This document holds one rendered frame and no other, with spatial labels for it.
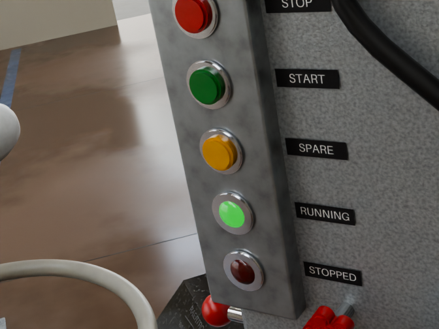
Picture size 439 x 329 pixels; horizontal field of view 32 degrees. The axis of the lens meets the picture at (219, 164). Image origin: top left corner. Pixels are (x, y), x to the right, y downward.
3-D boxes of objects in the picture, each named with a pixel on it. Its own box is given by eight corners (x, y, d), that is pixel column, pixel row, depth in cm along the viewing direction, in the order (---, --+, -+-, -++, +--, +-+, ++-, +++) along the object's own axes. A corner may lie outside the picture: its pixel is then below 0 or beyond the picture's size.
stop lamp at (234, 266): (264, 281, 59) (259, 254, 58) (255, 291, 58) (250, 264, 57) (238, 275, 60) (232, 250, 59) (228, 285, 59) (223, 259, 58)
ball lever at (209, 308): (285, 326, 69) (279, 297, 68) (268, 347, 67) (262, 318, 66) (216, 310, 73) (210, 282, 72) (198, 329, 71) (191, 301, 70)
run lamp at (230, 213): (254, 224, 57) (249, 196, 56) (244, 234, 56) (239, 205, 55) (227, 220, 58) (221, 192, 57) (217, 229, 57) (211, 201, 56)
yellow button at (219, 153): (242, 167, 54) (236, 134, 53) (234, 173, 53) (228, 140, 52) (211, 164, 56) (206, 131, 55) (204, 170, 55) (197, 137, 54)
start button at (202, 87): (230, 100, 52) (223, 65, 51) (222, 106, 51) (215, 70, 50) (199, 99, 54) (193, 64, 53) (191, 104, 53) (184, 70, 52)
